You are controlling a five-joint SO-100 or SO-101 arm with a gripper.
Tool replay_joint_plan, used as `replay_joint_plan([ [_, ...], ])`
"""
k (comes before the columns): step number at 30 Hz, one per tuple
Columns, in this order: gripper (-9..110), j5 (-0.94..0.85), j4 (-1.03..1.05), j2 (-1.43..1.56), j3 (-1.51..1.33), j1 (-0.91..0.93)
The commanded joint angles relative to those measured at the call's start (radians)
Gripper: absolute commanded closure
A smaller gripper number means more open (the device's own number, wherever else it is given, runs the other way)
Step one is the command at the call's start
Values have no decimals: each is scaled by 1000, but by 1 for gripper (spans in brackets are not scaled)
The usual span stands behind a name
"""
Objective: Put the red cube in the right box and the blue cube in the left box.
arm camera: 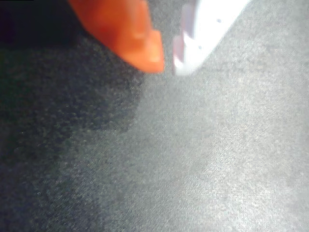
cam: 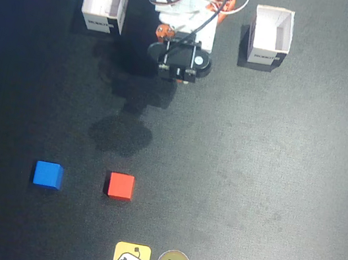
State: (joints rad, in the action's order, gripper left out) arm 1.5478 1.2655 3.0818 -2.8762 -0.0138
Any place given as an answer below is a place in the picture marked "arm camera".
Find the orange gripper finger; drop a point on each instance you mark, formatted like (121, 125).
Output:
(120, 31)

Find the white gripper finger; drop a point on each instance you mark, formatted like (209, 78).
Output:
(205, 29)

